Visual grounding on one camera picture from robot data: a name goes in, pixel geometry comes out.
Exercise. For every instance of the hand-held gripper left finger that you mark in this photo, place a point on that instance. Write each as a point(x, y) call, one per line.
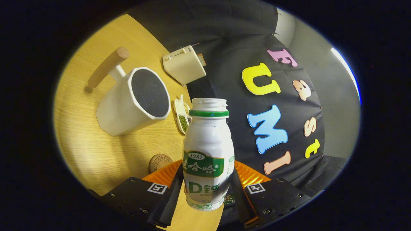
point(173, 199)

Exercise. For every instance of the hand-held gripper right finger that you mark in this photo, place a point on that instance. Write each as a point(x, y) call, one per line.
point(242, 205)

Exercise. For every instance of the round cork coaster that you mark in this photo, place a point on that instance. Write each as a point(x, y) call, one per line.
point(157, 162)

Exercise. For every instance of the white juice bottle green label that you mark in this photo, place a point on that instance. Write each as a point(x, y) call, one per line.
point(208, 141)

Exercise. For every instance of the white divided condiment dish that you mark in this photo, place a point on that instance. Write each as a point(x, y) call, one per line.
point(182, 120)

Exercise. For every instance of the wooden table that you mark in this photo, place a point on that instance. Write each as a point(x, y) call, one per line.
point(96, 150)

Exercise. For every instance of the black backdrop cloth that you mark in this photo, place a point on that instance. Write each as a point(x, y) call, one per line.
point(224, 80)

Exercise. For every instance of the cream toaster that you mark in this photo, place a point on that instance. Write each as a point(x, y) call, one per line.
point(184, 67)

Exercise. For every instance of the toast slice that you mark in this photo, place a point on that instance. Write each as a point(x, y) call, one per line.
point(201, 59)

